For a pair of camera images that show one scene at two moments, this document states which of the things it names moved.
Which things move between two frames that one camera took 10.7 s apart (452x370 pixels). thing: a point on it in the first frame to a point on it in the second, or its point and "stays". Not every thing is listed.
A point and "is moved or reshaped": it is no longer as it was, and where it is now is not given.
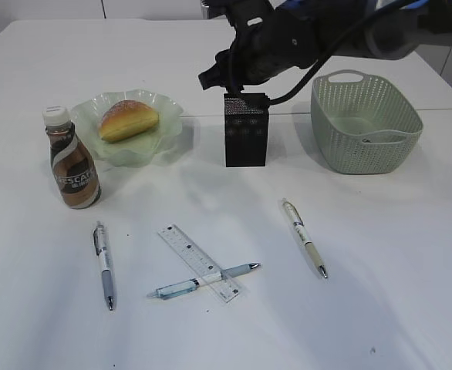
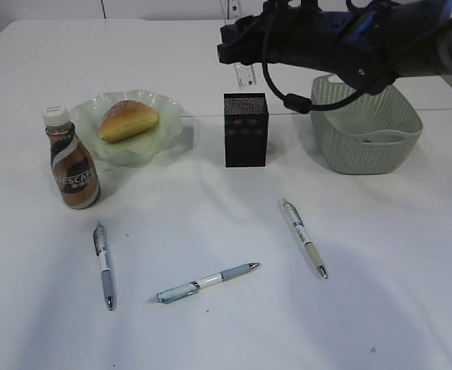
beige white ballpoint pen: (298, 223) stays
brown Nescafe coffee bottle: (73, 163) stays
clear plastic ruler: (197, 261) is moved or reshaped
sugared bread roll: (126, 119) stays
